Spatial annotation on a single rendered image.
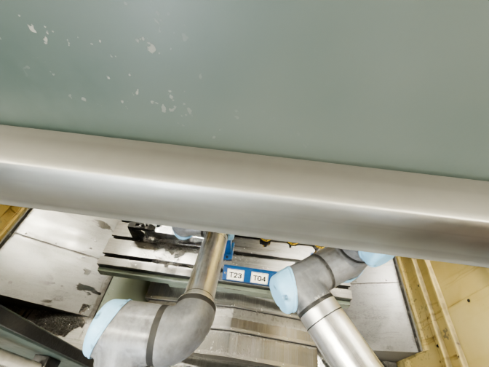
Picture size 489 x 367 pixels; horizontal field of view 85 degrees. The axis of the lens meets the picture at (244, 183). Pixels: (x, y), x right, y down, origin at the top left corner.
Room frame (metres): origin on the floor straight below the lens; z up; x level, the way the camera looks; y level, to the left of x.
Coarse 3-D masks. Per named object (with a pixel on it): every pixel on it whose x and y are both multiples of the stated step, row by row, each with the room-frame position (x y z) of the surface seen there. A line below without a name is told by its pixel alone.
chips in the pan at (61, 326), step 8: (88, 304) 0.44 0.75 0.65; (16, 312) 0.38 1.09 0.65; (40, 312) 0.38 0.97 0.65; (48, 312) 0.39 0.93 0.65; (56, 312) 0.39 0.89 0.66; (80, 312) 0.40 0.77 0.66; (40, 320) 0.35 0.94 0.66; (48, 320) 0.35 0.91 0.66; (56, 320) 0.35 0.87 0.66; (64, 320) 0.35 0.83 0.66; (72, 320) 0.36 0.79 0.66; (80, 320) 0.36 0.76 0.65; (48, 328) 0.32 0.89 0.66; (56, 328) 0.32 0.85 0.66; (64, 328) 0.32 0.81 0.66; (72, 328) 0.33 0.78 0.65; (64, 336) 0.29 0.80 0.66
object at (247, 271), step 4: (224, 264) 0.56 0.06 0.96; (224, 268) 0.55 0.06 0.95; (228, 268) 0.55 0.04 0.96; (232, 268) 0.55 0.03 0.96; (236, 268) 0.55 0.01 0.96; (240, 268) 0.55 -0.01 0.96; (244, 268) 0.55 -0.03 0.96; (248, 268) 0.55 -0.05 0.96; (252, 268) 0.55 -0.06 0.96; (224, 272) 0.53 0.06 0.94; (244, 272) 0.54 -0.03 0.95; (248, 272) 0.54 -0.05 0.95; (260, 272) 0.54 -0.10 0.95; (264, 272) 0.54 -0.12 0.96; (268, 272) 0.54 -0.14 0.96; (272, 272) 0.54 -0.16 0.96; (276, 272) 0.54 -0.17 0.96; (224, 276) 0.52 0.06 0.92; (244, 276) 0.52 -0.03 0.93; (248, 276) 0.53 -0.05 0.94; (228, 280) 0.51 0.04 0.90; (232, 280) 0.51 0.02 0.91; (236, 280) 0.51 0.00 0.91; (244, 280) 0.51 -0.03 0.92; (248, 280) 0.51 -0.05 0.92; (268, 280) 0.51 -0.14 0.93; (256, 284) 0.50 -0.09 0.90; (260, 284) 0.50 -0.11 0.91; (268, 284) 0.50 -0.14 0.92
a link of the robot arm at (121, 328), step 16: (112, 304) 0.18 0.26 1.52; (128, 304) 0.19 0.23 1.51; (144, 304) 0.19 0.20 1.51; (160, 304) 0.20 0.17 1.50; (96, 320) 0.15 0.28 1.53; (112, 320) 0.15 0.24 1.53; (128, 320) 0.15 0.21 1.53; (144, 320) 0.16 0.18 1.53; (96, 336) 0.12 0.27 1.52; (112, 336) 0.12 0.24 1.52; (128, 336) 0.13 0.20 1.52; (144, 336) 0.13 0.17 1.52; (96, 352) 0.10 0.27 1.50; (112, 352) 0.10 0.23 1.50; (128, 352) 0.10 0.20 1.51; (144, 352) 0.10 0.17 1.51
